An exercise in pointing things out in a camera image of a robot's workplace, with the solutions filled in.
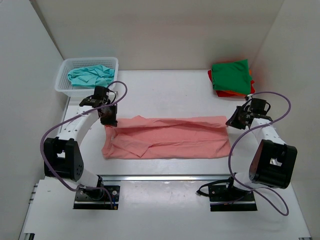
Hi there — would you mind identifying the pink t shirt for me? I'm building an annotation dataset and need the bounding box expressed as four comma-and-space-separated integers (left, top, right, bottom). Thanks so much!
101, 115, 231, 160

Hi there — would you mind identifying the white plastic basket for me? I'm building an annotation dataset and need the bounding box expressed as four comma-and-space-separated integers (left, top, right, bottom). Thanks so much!
55, 57, 119, 98

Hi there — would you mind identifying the aluminium table rail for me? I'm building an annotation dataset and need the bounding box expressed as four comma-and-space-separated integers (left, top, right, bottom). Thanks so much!
102, 174, 230, 182

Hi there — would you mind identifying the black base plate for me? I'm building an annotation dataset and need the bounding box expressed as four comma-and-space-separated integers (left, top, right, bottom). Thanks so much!
73, 185, 121, 211
196, 177, 258, 212

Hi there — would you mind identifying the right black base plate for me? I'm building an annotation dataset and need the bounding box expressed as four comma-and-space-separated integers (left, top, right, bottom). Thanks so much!
196, 177, 258, 212

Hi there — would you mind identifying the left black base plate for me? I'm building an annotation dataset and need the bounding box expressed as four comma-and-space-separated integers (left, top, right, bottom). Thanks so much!
73, 185, 121, 211

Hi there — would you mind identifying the green folded t shirt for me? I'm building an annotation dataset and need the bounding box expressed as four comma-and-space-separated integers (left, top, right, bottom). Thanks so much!
211, 59, 252, 95

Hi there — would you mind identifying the teal t shirt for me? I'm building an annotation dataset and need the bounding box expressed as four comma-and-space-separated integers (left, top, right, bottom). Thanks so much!
67, 64, 115, 88

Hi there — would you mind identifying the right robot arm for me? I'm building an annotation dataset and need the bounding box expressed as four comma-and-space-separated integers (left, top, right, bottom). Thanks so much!
224, 98, 298, 200

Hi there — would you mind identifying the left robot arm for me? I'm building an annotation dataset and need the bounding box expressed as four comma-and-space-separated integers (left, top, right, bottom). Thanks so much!
43, 86, 118, 199

